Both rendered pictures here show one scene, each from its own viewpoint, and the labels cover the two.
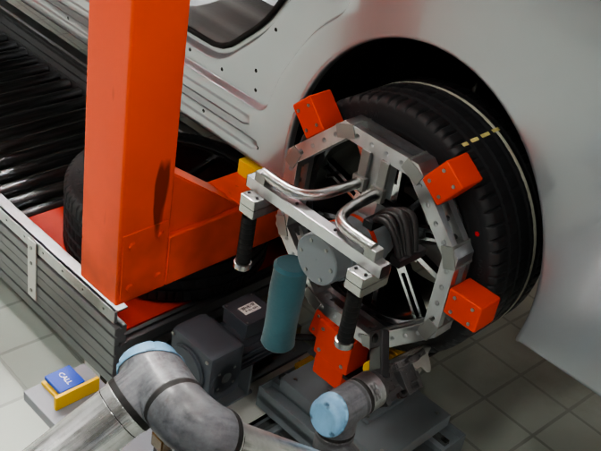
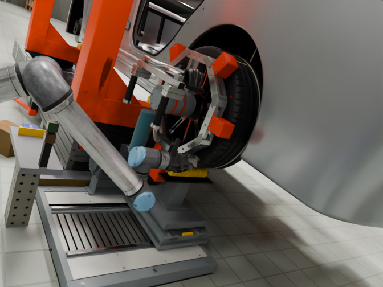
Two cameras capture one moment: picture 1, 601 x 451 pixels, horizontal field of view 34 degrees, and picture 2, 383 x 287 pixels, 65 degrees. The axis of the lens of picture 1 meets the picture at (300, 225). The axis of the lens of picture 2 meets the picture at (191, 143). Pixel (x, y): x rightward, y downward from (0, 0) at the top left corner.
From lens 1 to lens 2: 1.21 m
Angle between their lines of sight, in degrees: 19
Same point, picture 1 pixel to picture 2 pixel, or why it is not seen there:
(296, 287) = (147, 120)
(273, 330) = (133, 142)
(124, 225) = (84, 77)
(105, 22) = not seen: outside the picture
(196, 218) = (119, 98)
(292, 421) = not seen: hidden behind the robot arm
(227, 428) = (60, 85)
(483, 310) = (225, 124)
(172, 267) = (103, 114)
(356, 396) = (153, 151)
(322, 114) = (179, 50)
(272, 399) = not seen: hidden behind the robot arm
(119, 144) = (92, 37)
